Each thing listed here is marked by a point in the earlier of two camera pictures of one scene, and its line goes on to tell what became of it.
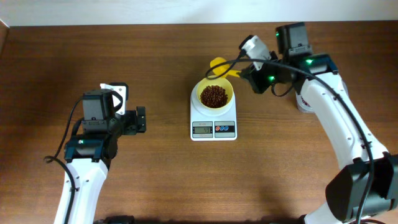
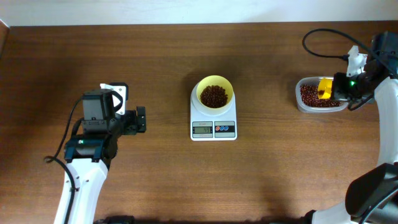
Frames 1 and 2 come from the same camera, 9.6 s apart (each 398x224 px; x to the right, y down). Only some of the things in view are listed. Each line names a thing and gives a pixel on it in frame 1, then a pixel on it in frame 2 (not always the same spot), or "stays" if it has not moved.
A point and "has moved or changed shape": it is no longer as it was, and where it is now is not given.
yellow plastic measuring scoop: (221, 69) has moved or changed shape
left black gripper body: (140, 118) stays
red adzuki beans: (214, 96) stays
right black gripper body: (250, 78) -> (337, 92)
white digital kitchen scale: (209, 124) stays
